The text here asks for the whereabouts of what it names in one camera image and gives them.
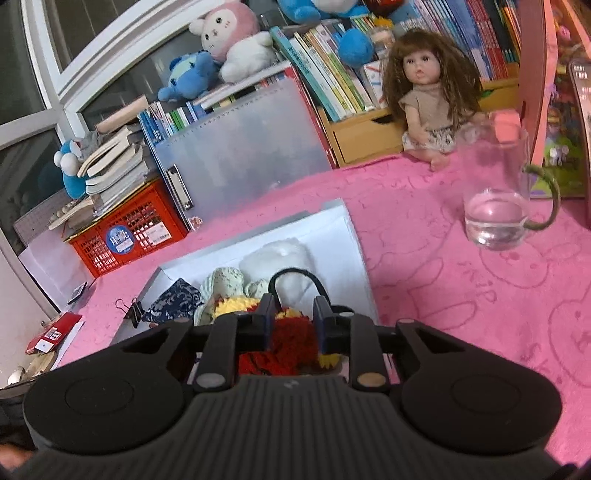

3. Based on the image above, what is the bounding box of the blue cat plush toy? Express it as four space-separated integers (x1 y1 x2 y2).
53 130 105 200

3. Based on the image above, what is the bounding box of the white cardboard box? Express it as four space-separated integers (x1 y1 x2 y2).
110 198 381 370

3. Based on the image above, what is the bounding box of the colourful toy box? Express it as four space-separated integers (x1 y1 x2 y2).
530 55 591 200

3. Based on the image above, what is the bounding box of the stack of worn books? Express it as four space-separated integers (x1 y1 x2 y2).
47 93 161 232

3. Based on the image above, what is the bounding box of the white window frame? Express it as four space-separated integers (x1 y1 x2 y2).
0 0 260 320

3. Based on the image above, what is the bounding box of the small black card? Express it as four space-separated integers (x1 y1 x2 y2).
66 280 89 305

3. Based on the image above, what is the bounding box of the brown-haired doll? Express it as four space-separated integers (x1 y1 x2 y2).
380 28 484 172

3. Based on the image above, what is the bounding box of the pink printed tablecloth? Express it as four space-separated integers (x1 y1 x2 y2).
54 151 591 467

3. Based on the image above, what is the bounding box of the blue alien plush toy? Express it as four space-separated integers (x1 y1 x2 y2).
157 50 221 103

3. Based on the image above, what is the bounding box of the pink white rabbit plush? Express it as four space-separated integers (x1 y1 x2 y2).
188 0 279 85

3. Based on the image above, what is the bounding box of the pink board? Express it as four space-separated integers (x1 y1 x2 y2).
518 0 560 172

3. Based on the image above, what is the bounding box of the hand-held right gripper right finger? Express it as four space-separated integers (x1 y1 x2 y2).
313 296 486 394

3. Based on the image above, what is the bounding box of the wooden drawer box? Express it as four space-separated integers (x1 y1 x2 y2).
318 75 521 168

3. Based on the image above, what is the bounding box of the yellow crocheted hair tie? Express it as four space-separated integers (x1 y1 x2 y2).
211 267 345 371

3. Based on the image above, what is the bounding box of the red crocheted scrunchie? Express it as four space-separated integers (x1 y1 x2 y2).
237 315 320 378

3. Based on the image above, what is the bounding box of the row of colourful books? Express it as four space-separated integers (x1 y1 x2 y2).
269 0 521 124

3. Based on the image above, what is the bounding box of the translucent clip folder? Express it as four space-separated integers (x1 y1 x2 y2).
151 75 334 232

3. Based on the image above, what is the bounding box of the white fluffy scrunchie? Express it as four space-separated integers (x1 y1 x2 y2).
239 239 320 308

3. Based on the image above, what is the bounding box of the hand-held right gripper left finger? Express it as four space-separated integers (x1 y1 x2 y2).
108 293 277 394

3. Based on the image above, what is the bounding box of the green striped scrunchie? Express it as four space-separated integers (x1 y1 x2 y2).
193 266 274 325

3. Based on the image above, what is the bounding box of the black binder clip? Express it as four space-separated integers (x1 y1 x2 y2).
115 296 147 329

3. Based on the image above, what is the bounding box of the red envelope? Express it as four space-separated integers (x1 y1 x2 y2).
24 311 85 357

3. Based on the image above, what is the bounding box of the blue floral scrunchie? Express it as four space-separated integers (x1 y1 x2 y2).
140 277 207 325

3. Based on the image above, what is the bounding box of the red plastic crate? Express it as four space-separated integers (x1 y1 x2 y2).
68 176 188 278

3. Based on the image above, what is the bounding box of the pink sticky note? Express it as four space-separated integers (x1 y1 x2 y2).
488 109 523 145

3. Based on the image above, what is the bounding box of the row of thin blue books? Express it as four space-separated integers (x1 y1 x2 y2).
137 61 297 140

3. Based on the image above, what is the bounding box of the large blue plush toy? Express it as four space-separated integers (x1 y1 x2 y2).
276 0 371 25

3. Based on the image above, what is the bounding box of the glass pitcher with green handle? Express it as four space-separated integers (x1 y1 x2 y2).
456 110 562 252

